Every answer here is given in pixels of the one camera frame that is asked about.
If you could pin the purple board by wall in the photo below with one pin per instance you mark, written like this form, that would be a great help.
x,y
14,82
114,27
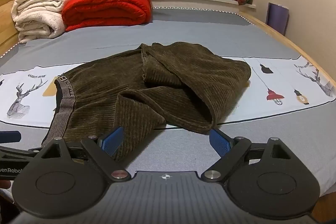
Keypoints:
x,y
277,18

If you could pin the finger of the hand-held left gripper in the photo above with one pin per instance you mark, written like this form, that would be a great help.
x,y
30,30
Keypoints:
x,y
10,136
18,152

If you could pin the grey printed bedsheet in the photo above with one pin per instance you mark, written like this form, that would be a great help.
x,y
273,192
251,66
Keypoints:
x,y
183,32

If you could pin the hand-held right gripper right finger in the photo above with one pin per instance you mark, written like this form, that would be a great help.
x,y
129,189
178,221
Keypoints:
x,y
220,142

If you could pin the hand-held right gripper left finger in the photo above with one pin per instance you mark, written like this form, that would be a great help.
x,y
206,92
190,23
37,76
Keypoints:
x,y
113,142

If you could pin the white fleece blanket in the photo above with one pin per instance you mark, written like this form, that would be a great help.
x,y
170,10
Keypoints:
x,y
36,11

